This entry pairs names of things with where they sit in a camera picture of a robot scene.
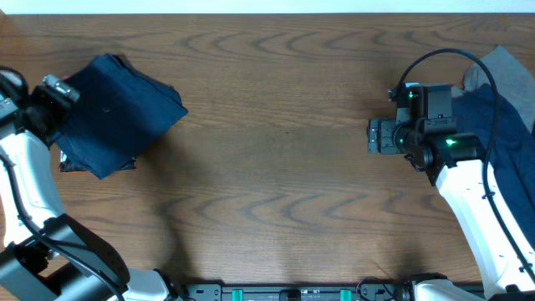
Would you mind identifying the dark blue denim shorts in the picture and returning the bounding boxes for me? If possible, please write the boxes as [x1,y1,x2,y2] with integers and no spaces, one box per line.
[55,54,188,179]

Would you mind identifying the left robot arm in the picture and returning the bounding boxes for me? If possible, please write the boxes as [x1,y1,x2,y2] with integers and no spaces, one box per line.
[1,67,188,301]

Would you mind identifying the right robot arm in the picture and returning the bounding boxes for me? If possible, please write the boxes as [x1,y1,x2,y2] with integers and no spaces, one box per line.
[368,84,534,300]

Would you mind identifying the folded black printed t-shirt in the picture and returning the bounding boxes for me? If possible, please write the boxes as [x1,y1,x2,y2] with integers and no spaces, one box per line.
[58,151,137,173]

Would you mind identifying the grey garment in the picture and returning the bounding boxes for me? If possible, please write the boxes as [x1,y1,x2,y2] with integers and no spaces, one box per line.
[451,45,534,134]

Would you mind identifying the blue garment in pile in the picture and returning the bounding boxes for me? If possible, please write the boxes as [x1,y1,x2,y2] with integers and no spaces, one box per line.
[452,84,534,245]

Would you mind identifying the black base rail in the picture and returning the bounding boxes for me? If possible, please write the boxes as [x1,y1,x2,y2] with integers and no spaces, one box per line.
[183,273,486,301]

